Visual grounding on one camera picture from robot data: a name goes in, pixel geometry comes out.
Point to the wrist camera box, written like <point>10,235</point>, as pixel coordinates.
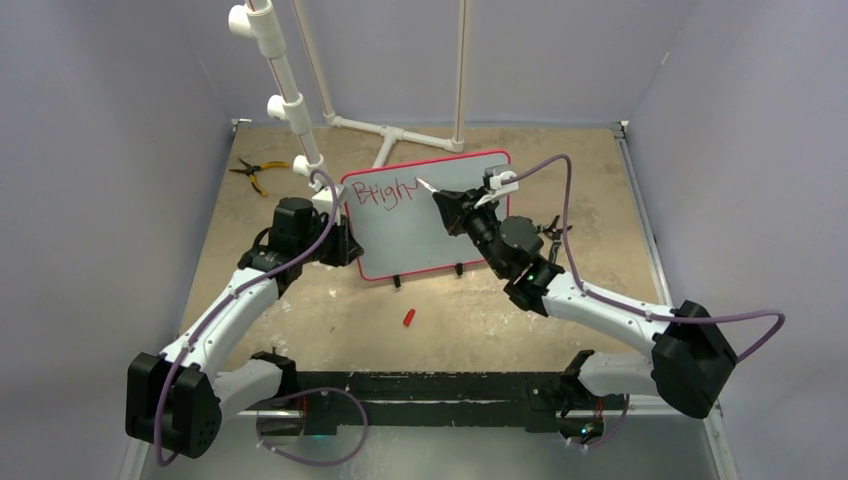
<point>498,182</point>
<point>326,202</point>

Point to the red white marker pen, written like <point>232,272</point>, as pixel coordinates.
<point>426,185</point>

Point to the white PVC pipe frame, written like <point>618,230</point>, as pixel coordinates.
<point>258,21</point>

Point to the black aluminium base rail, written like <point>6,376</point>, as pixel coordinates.
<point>538,402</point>

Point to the black handled pliers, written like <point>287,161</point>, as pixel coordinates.
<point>555,234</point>

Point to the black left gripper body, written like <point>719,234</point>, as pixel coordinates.
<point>335,250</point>

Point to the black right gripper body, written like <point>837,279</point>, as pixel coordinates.
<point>481,223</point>

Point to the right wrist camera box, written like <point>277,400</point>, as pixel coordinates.
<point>498,182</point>

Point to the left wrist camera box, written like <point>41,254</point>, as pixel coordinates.
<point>326,202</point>

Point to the red marker cap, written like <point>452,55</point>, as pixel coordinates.
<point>408,318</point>

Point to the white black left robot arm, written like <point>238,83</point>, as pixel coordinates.
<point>178,399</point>

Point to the pink-rimmed whiteboard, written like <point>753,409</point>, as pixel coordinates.
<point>397,223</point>

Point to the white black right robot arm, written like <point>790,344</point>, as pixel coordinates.
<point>682,356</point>

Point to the yellow black needle-nose pliers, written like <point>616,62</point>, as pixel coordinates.
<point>251,171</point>

